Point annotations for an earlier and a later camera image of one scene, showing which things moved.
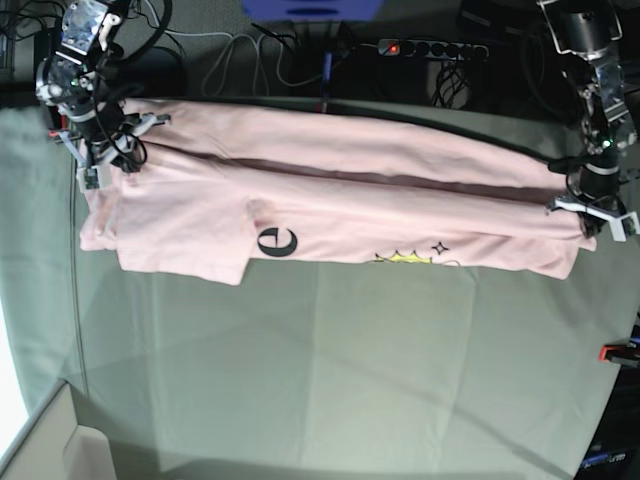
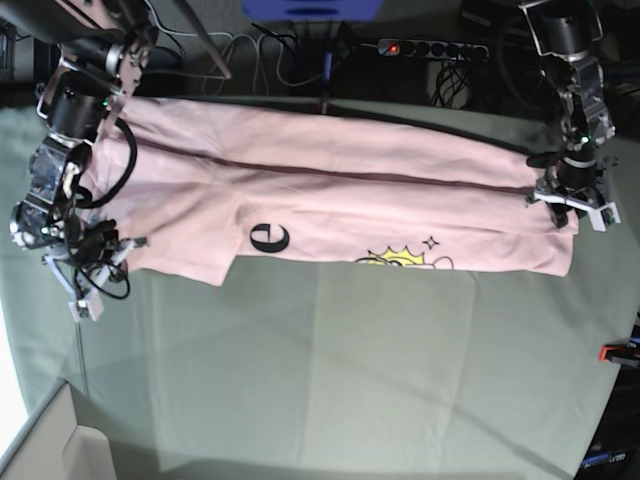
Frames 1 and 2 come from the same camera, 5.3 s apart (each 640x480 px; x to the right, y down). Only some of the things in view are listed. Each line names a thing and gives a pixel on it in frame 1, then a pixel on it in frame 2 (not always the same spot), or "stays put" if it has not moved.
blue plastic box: [313, 10] stays put
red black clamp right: [628, 353] stays put
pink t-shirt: [222, 183] stays put
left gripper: [100, 120] -> [88, 243]
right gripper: [600, 183] -> [572, 175]
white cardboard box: [53, 446] stays put
